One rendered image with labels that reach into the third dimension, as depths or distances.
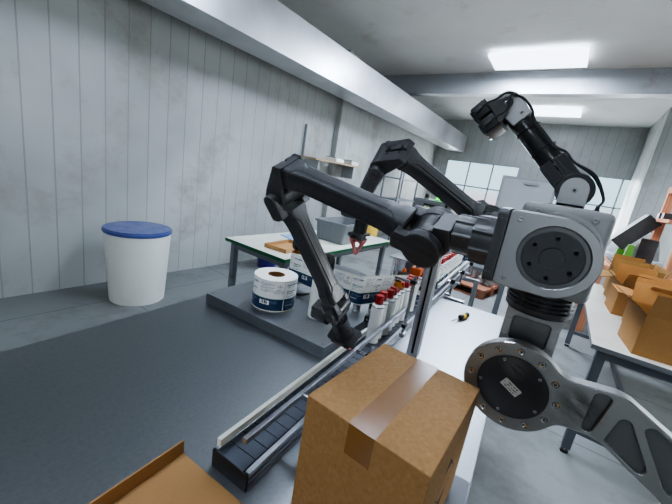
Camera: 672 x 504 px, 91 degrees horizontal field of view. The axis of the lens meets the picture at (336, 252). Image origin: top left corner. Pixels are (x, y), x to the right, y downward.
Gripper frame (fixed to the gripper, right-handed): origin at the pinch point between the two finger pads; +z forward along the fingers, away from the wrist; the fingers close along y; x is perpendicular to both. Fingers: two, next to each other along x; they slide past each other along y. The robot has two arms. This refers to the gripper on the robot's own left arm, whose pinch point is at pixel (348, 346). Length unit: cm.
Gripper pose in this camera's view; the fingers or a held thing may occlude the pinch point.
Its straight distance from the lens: 122.3
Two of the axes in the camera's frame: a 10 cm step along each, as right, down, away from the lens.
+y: -8.4, -2.7, 4.7
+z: 1.9, 6.6, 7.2
